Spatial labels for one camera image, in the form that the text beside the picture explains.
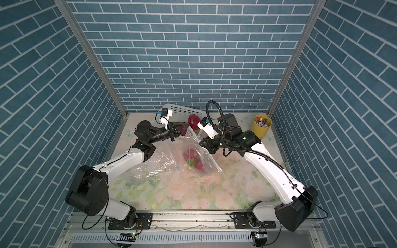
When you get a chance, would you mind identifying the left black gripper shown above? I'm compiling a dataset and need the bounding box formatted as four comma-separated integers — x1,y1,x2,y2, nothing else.
147,123,188,146

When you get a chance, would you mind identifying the pink dragon fruit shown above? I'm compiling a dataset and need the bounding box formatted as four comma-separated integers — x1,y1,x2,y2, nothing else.
178,126,188,136
188,114,201,133

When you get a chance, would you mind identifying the clear zip-top bag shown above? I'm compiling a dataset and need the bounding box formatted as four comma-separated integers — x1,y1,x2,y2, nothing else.
182,127,223,176
121,140,178,186

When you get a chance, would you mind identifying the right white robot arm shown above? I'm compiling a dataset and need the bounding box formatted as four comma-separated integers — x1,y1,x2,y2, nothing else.
198,114,318,231

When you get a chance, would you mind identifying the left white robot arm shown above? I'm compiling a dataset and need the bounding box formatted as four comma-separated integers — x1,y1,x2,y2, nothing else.
65,120,189,226

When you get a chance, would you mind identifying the white plastic mesh basket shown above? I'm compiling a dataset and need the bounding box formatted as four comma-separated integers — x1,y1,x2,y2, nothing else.
159,103,206,123

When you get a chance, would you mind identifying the yellow pen cup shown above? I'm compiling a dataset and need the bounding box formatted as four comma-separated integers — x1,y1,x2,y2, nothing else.
250,114,272,139

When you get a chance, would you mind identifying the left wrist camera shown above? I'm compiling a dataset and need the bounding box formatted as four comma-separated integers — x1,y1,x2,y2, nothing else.
155,107,173,129

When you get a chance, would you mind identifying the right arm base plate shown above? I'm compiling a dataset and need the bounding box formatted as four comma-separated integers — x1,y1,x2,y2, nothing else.
229,212,276,229

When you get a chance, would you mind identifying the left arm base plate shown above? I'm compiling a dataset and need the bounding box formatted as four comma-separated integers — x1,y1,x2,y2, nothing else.
108,212,153,231

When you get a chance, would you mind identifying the aluminium mounting rail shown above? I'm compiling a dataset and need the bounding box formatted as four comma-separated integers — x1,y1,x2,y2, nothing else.
56,210,327,248

